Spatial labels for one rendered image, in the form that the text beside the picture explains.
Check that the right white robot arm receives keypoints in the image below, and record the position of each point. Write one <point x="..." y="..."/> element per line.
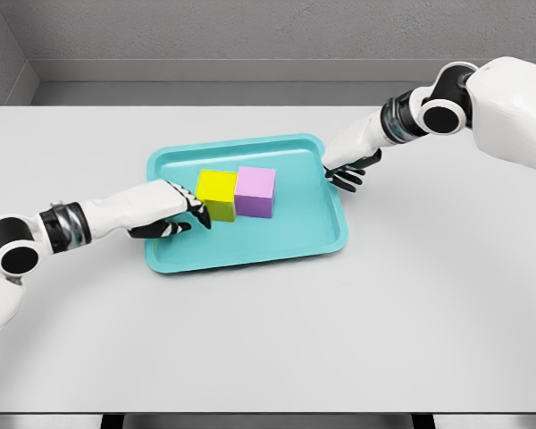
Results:
<point x="469" y="107"/>

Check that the teal tray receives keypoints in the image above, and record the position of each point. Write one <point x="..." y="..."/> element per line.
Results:
<point x="295" y="214"/>

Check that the yellow cube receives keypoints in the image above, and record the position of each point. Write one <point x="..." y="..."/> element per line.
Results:
<point x="216" y="194"/>

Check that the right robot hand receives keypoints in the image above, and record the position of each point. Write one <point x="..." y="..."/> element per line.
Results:
<point x="346" y="149"/>

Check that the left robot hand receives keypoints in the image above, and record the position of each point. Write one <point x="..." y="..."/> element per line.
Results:
<point x="158" y="203"/>

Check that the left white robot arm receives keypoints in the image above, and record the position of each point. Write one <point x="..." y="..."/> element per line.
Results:
<point x="49" y="250"/>

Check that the pink cube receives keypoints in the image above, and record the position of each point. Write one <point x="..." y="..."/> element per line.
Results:
<point x="255" y="191"/>

